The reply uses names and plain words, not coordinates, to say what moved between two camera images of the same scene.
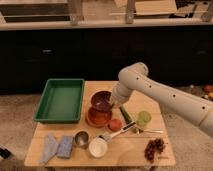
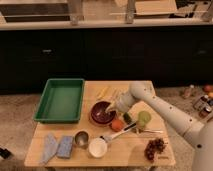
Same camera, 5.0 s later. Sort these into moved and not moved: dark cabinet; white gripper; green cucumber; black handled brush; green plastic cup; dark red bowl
Moved: white gripper; dark red bowl
Not moved: green cucumber; dark cabinet; black handled brush; green plastic cup
